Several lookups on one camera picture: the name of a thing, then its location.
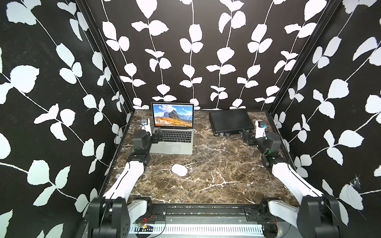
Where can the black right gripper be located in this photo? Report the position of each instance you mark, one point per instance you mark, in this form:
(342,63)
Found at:
(246,137)

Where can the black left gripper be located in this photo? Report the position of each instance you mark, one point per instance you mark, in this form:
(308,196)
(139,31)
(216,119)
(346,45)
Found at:
(156,139)

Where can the white wireless mouse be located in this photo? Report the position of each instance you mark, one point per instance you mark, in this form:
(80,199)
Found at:
(180,170)

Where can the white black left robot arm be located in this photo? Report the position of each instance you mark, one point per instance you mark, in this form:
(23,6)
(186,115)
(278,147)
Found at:
(111,215)

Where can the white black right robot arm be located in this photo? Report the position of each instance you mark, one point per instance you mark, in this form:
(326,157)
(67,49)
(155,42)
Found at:
(318,215)

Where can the silver open laptop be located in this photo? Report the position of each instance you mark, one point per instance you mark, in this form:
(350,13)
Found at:
(175,122)

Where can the black flat electronics box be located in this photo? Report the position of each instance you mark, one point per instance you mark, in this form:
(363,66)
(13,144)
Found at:
(229,122)

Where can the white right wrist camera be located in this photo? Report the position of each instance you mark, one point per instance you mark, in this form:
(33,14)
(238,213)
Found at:
(261,127)

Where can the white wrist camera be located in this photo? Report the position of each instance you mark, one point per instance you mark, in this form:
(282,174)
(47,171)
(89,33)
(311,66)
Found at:
(145,125)
(261,127)

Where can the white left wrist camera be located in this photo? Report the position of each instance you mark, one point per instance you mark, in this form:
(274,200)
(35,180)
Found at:
(145,125)

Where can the black front mounting rail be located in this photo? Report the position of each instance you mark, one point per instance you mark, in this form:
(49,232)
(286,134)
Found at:
(250,212)

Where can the white slotted cable duct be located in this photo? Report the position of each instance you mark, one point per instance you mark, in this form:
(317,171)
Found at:
(249,230)

